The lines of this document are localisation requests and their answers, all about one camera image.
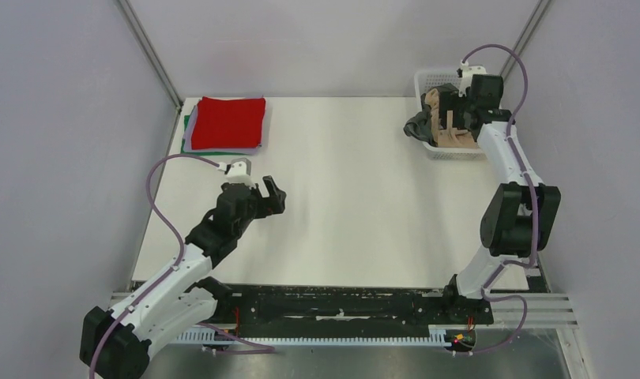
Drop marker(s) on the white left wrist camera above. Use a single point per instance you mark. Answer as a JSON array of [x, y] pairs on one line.
[[237, 172]]

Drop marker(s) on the folded red t shirt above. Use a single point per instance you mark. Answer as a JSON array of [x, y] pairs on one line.
[[228, 123]]

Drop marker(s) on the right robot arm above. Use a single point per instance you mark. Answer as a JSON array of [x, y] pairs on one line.
[[518, 222]]

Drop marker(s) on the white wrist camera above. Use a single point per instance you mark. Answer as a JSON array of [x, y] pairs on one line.
[[465, 70], [237, 172]]

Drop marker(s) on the white slotted cable duct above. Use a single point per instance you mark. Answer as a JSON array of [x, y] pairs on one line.
[[207, 336]]

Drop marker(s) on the beige t shirt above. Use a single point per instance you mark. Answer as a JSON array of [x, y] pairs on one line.
[[448, 129]]

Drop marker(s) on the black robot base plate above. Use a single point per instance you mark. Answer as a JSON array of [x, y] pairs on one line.
[[305, 312]]

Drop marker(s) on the aluminium corner post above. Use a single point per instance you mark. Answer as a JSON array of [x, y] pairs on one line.
[[144, 42], [539, 12]]

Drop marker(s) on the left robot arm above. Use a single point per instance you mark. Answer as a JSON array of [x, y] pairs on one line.
[[120, 342]]

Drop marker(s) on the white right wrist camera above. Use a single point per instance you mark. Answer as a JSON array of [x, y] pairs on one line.
[[465, 70]]

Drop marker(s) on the folded lavender t shirt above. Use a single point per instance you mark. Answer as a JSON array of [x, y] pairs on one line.
[[194, 131]]

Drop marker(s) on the dark grey t shirt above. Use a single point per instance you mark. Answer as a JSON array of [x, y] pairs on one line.
[[420, 125]]

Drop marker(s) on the left aluminium corner post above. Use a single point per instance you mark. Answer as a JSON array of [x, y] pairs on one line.
[[144, 42]]

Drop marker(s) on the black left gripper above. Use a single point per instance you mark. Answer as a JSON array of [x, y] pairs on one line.
[[264, 203]]

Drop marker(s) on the right aluminium corner post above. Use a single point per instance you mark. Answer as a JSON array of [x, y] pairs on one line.
[[539, 12]]

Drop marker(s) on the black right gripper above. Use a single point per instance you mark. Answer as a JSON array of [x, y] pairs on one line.
[[444, 97]]

